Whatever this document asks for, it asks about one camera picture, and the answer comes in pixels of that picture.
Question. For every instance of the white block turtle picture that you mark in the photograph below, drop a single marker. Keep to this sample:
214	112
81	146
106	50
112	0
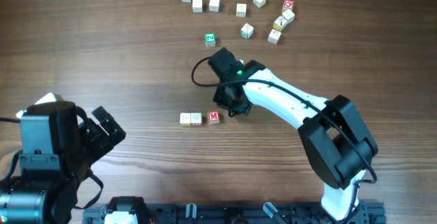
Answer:
197	6

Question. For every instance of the yellow-edged white block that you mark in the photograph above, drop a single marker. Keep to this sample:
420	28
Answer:
185	119

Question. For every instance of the white block teal side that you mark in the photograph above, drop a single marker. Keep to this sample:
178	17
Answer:
246	31

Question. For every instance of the white block bird-like picture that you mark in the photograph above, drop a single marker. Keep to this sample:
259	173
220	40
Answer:
241	9

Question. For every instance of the green Z letter block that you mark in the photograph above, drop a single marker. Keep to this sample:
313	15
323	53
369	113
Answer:
210	39

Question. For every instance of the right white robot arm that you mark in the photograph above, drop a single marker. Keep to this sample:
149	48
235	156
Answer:
338	144

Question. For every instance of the white block beside yellow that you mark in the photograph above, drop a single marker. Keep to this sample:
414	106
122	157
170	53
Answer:
288	15

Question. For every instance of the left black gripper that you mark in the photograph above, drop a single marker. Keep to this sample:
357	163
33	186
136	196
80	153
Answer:
102	143

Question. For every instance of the yellow bordered picture block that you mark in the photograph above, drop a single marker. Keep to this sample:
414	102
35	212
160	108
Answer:
280	23

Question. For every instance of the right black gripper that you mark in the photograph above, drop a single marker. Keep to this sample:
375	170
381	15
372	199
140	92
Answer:
244	108

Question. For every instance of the white block red Y side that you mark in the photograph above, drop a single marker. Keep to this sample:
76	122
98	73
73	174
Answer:
214	5

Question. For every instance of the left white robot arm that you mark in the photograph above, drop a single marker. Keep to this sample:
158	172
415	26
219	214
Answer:
60	144

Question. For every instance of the white block number 2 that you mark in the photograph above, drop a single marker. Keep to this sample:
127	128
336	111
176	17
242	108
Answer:
274	36

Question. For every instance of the red U side block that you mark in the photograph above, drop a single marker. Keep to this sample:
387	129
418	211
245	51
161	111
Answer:
196	119

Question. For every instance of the red M letter block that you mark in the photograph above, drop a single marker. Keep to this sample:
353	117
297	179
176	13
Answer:
213	117

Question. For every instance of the red Q letter block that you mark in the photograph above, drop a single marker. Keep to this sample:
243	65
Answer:
288	5

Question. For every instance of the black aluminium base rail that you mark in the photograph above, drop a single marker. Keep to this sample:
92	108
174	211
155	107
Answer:
135	210

